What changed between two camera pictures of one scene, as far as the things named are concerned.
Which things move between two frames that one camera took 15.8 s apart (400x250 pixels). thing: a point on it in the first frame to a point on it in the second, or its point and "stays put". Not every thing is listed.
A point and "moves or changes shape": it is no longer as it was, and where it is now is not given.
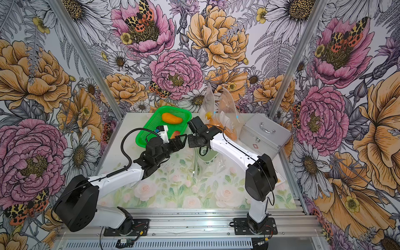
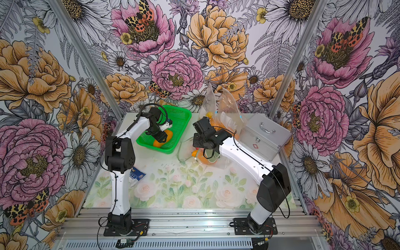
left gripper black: x=177 y=139 to x=161 y=136
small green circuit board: x=125 y=242 stays put
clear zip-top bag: x=209 y=116 stays put
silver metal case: x=263 y=135 stays put
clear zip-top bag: x=218 y=170 moves or changes shape
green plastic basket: x=174 y=119 stays put
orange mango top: x=171 y=119 to x=200 y=152
